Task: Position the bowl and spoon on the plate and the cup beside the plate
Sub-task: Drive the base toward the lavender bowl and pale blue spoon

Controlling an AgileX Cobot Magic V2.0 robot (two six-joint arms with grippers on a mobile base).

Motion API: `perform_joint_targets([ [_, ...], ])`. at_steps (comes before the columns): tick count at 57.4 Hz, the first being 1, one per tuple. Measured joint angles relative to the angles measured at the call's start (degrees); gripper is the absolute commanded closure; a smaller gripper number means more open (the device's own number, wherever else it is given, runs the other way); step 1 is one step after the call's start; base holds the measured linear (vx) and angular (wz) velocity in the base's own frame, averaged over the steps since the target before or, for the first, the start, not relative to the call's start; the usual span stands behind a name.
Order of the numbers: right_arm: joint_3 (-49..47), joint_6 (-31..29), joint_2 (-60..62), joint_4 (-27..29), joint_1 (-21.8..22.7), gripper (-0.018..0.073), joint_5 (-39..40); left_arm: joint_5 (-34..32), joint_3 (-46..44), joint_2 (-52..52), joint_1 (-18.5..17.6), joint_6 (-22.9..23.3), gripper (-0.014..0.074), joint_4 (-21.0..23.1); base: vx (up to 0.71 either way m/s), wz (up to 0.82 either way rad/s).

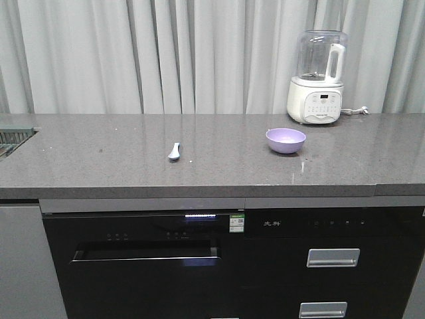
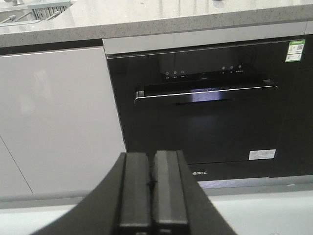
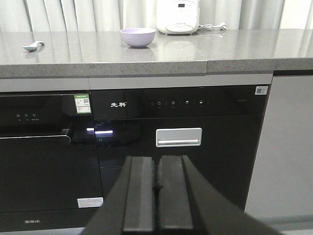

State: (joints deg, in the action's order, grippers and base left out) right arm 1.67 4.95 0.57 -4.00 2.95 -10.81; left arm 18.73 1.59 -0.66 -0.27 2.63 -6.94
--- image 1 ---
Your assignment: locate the light blue plastic spoon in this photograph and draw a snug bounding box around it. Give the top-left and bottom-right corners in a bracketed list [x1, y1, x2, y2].
[168, 142, 181, 161]

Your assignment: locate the purple plastic bowl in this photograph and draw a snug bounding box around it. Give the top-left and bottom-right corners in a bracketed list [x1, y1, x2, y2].
[266, 128, 307, 154]

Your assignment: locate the white blender with glass jar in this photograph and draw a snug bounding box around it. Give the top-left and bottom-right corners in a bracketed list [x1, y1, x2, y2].
[287, 30, 348, 125]

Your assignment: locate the black built-in dishwasher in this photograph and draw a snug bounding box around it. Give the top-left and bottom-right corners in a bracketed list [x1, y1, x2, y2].
[42, 208, 245, 318]

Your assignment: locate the black drawer cabinet unit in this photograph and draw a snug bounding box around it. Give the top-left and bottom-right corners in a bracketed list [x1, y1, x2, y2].
[242, 206, 424, 318]

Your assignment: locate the grey-white curtain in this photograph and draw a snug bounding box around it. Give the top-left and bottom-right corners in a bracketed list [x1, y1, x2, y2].
[1, 1, 424, 114]

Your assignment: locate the green sink drain rack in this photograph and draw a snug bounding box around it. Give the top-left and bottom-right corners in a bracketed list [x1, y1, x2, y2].
[1, 126, 41, 160]

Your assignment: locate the grey cabinet door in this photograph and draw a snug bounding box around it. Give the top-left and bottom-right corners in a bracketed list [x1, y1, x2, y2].
[1, 204, 67, 318]

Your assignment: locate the upper silver drawer handle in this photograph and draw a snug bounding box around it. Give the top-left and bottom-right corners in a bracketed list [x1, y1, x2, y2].
[306, 248, 361, 268]

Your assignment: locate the silver drawer handle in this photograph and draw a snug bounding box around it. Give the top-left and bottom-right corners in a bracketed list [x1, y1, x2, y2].
[298, 302, 348, 318]
[306, 248, 361, 268]

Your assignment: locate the white blender power cord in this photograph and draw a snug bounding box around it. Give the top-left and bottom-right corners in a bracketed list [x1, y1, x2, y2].
[341, 106, 370, 117]

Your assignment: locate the lower silver drawer handle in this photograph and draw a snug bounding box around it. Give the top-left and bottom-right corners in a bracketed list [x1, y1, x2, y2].
[298, 302, 348, 318]

